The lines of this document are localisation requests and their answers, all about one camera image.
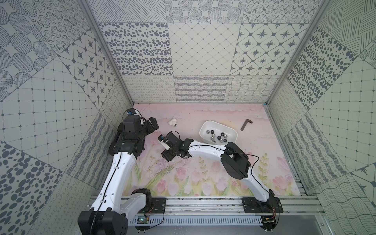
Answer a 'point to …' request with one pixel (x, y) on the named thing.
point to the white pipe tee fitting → (173, 122)
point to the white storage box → (220, 129)
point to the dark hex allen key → (245, 123)
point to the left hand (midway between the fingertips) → (146, 119)
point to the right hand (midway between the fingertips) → (167, 152)
